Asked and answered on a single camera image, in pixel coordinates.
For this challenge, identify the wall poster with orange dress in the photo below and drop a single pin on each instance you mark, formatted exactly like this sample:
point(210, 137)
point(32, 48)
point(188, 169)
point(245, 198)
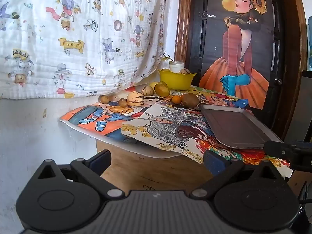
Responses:
point(234, 53)

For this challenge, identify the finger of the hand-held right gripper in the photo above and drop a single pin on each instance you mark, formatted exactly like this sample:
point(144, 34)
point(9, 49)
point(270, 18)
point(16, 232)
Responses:
point(277, 147)

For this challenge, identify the pale striped pepino melon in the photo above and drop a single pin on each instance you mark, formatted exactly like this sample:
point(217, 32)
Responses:
point(134, 98)

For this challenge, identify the brown kiwi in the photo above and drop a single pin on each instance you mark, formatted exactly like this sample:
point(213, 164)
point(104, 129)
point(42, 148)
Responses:
point(190, 100)

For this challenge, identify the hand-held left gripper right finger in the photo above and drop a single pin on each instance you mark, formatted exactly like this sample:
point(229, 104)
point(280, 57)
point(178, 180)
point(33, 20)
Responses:
point(214, 161)

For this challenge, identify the yellow mango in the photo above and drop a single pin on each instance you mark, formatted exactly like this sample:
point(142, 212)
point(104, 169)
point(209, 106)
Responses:
point(162, 90)

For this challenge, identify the small brown fruit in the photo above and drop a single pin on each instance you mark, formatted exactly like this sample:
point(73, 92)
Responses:
point(113, 97)
point(103, 99)
point(122, 102)

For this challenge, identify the black door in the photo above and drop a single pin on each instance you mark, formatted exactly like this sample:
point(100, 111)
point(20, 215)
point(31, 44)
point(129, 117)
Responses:
point(195, 41)

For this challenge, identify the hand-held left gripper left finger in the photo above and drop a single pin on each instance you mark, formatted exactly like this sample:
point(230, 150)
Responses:
point(100, 160)

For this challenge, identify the white jar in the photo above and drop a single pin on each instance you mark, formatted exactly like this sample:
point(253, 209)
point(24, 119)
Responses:
point(176, 66)

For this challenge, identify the thin dry twig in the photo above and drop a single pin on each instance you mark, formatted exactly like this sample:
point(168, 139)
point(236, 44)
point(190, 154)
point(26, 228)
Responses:
point(167, 58)

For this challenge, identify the brown striped pepino melon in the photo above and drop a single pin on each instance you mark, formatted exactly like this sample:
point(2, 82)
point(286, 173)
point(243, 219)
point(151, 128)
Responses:
point(147, 90)

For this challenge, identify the white cartoon printed blanket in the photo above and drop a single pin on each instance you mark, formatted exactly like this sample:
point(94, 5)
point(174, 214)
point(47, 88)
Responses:
point(73, 29)

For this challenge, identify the blue object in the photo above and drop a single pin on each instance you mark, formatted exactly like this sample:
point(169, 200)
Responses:
point(309, 41)

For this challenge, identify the small striped pepino melon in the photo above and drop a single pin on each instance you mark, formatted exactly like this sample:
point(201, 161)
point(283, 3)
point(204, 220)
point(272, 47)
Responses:
point(184, 71)

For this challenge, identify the metal tray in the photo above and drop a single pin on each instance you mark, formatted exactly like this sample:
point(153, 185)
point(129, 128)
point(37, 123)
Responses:
point(234, 126)

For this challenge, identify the yellow plastic bowl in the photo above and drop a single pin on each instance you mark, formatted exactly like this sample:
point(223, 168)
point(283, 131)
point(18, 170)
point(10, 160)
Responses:
point(176, 81)

